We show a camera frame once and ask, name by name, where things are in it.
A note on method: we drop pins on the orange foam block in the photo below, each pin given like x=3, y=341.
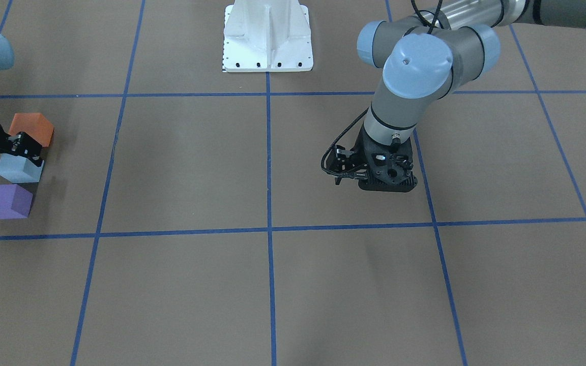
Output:
x=34, y=124

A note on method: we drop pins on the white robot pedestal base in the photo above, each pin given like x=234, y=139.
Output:
x=267, y=36

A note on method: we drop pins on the purple foam block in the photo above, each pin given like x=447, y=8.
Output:
x=15, y=202

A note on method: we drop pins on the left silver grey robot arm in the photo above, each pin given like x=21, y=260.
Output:
x=423, y=58

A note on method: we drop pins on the light blue foam block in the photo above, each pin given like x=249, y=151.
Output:
x=19, y=170

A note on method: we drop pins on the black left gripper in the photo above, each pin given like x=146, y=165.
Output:
x=360, y=149

